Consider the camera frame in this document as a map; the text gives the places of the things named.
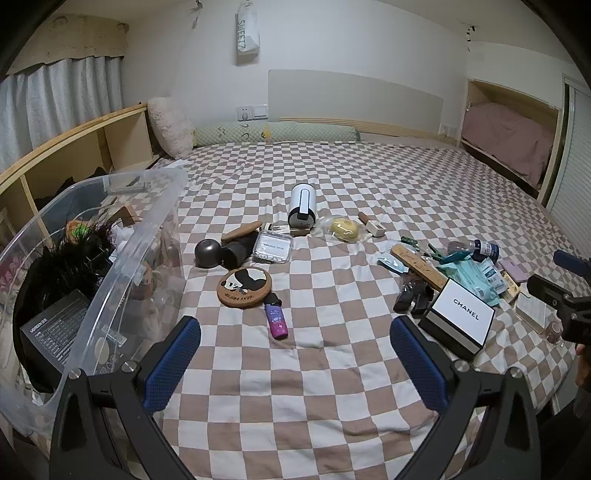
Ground small bottle dark blue cap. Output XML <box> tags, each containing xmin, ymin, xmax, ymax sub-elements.
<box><xmin>445</xmin><ymin>237</ymin><xmax>500</xmax><ymax>264</ymax></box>

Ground white hanging paper bag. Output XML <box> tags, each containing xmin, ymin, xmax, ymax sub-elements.
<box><xmin>235</xmin><ymin>0</ymin><xmax>260</xmax><ymax>66</ymax></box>

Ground wooden shelf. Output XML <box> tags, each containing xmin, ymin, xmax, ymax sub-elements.
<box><xmin>0</xmin><ymin>104</ymin><xmax>160</xmax><ymax>259</ymax></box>

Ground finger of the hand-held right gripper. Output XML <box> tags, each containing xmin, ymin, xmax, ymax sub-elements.
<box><xmin>527</xmin><ymin>274</ymin><xmax>579</xmax><ymax>311</ymax></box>
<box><xmin>553</xmin><ymin>249</ymin><xmax>591</xmax><ymax>274</ymax></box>

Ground black cylinder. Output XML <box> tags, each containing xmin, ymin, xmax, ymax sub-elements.
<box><xmin>222</xmin><ymin>231</ymin><xmax>259</xmax><ymax>268</ymax></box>

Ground white blue small packets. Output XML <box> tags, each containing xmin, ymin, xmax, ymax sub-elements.
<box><xmin>475</xmin><ymin>261</ymin><xmax>509</xmax><ymax>294</ymax></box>

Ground white black gift box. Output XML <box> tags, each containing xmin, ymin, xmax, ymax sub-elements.
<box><xmin>418</xmin><ymin>277</ymin><xmax>497</xmax><ymax>361</ymax></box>

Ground checkered blanket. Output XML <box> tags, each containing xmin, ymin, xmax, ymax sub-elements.
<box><xmin>92</xmin><ymin>141</ymin><xmax>583</xmax><ymax>480</ymax></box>

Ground pink box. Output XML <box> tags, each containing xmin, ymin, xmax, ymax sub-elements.
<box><xmin>499</xmin><ymin>258</ymin><xmax>529</xmax><ymax>284</ymax></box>

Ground white wardrobe sliding door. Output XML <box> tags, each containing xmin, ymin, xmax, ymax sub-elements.
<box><xmin>538</xmin><ymin>74</ymin><xmax>591</xmax><ymax>222</ymax></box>

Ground clear plastic case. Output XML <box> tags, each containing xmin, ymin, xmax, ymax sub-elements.
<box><xmin>252</xmin><ymin>230</ymin><xmax>294</xmax><ymax>265</ymax></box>

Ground yellow card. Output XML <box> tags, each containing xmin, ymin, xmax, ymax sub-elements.
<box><xmin>504</xmin><ymin>272</ymin><xmax>523</xmax><ymax>302</ymax></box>

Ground clear plastic storage bin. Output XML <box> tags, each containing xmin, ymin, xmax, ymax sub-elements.
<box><xmin>0</xmin><ymin>167</ymin><xmax>189</xmax><ymax>437</ymax></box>

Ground round panda cork coaster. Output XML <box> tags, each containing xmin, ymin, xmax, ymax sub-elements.
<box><xmin>217</xmin><ymin>267</ymin><xmax>273</xmax><ymax>306</ymax></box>

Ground brown wooden oval piece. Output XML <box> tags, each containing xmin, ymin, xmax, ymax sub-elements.
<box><xmin>221</xmin><ymin>220</ymin><xmax>263</xmax><ymax>243</ymax></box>

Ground black feathery item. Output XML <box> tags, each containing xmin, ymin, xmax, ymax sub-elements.
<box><xmin>14</xmin><ymin>222</ymin><xmax>116</xmax><ymax>324</ymax></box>

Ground black printed box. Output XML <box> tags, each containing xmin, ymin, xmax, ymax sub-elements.
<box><xmin>19</xmin><ymin>288</ymin><xmax>93</xmax><ymax>374</ymax></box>

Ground yellow sponge in wrap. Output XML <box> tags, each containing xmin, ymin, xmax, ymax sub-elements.
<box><xmin>318</xmin><ymin>215</ymin><xmax>370</xmax><ymax>243</ymax></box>

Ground white fluffy pillow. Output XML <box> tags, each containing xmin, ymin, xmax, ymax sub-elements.
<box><xmin>147</xmin><ymin>97</ymin><xmax>195</xmax><ymax>160</ymax></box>

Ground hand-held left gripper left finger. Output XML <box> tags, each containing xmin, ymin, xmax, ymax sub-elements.
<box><xmin>48</xmin><ymin>315</ymin><xmax>204</xmax><ymax>480</ymax></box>

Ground white curtain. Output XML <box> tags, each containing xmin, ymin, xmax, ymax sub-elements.
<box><xmin>0</xmin><ymin>54</ymin><xmax>125</xmax><ymax>174</ymax></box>

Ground pink bedding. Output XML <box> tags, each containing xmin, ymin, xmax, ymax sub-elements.
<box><xmin>462</xmin><ymin>102</ymin><xmax>555</xmax><ymax>185</ymax></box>

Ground teal wipes pack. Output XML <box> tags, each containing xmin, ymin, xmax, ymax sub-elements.
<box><xmin>436</xmin><ymin>258</ymin><xmax>509</xmax><ymax>308</ymax></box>

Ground white cylindrical device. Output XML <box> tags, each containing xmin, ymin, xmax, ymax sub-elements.
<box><xmin>286</xmin><ymin>183</ymin><xmax>319</xmax><ymax>237</ymax></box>

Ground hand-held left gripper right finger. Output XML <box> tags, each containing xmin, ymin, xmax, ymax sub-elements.
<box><xmin>389</xmin><ymin>315</ymin><xmax>542</xmax><ymax>480</ymax></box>

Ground wooden alcove frame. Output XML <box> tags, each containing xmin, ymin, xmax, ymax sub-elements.
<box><xmin>462</xmin><ymin>78</ymin><xmax>568</xmax><ymax>204</ymax></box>

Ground brown hair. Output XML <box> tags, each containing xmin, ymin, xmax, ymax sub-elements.
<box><xmin>399</xmin><ymin>270</ymin><xmax>437</xmax><ymax>294</ymax></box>

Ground wooden ruler board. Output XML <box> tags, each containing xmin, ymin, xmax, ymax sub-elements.
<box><xmin>390</xmin><ymin>243</ymin><xmax>448</xmax><ymax>291</ymax></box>

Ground beige curtain valance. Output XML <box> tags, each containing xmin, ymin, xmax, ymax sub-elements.
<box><xmin>0</xmin><ymin>14</ymin><xmax>127</xmax><ymax>77</ymax></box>

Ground dark round metal dome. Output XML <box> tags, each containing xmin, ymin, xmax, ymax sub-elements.
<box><xmin>194</xmin><ymin>239</ymin><xmax>227</xmax><ymax>269</ymax></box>

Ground green long bolster pillow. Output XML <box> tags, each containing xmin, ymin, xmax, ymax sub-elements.
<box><xmin>193</xmin><ymin>121</ymin><xmax>362</xmax><ymax>148</ymax></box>

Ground blue face mask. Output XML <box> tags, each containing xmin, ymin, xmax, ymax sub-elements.
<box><xmin>378</xmin><ymin>239</ymin><xmax>407</xmax><ymax>273</ymax></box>

